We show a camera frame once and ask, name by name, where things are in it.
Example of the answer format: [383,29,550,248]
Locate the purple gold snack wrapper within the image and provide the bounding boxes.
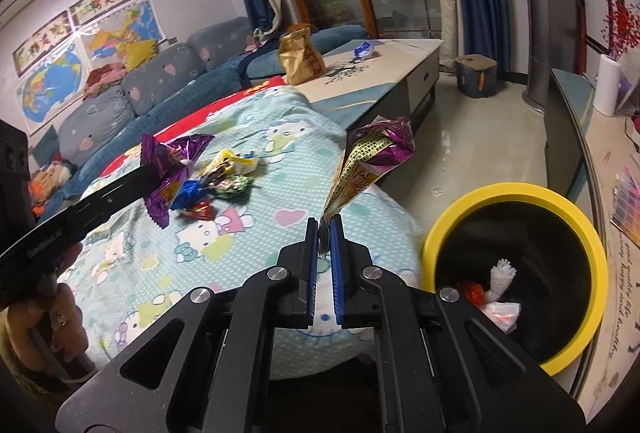
[321,116,416,224]

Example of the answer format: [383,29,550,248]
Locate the purple foil snack wrapper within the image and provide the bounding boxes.
[140,133,214,228]

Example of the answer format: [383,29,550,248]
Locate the red snickers candy wrapper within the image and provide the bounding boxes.
[179,200,216,221]

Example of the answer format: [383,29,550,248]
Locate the blue plastic bag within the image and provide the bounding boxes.
[170,180,208,211]

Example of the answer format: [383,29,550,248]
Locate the red plastic bag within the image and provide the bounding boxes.
[457,281,486,307]

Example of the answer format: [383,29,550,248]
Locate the white printed plastic bag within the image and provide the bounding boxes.
[480,302,521,335]

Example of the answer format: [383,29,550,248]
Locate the yellow rimmed black trash bin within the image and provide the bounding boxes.
[420,182,608,375]

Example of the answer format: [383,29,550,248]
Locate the person's left hand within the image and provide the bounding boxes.
[0,241,90,377]

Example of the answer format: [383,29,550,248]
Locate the pile of clothes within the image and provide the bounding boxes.
[28,160,74,219]

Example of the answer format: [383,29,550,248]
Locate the green snack wrapper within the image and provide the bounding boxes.
[207,174,254,199]

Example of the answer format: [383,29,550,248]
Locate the hello kitty patterned blanket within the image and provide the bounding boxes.
[62,87,422,379]

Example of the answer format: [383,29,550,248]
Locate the yellow white snack wrapper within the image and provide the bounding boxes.
[200,148,259,180]

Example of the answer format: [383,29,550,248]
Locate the world map poster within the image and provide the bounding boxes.
[16,43,88,135]

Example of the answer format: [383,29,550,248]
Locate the coffee table with drawer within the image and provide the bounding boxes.
[286,38,445,140]

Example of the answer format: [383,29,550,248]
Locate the brown paper bag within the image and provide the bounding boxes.
[278,27,326,86]

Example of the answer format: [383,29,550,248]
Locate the blue white candy wrapper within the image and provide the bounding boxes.
[352,41,374,60]

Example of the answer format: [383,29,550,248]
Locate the calligraphy scroll left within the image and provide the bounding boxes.
[12,11,74,77]

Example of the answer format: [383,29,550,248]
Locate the calligraphy scroll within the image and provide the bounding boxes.
[12,11,74,77]
[68,0,132,27]

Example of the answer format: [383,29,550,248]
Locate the china map poster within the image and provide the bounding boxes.
[79,0,166,68]

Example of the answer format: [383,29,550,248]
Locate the blue grey sofa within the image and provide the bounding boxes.
[27,16,370,224]

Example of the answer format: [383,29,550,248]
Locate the dark blue storage stool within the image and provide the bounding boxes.
[454,54,498,98]

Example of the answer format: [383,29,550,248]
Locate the calligraphy scroll right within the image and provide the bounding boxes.
[68,0,132,27]

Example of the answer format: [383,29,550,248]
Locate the grey tower air conditioner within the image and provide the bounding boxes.
[508,0,566,115]

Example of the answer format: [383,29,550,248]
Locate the tv cabinet with tablecloth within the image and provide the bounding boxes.
[544,69,639,432]

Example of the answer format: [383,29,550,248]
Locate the colourful paint palette box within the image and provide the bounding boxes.
[610,166,640,248]

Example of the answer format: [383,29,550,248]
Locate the white paper towel roll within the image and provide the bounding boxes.
[593,54,622,117]

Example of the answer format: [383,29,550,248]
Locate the red berry branch decoration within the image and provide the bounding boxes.
[602,1,640,60]

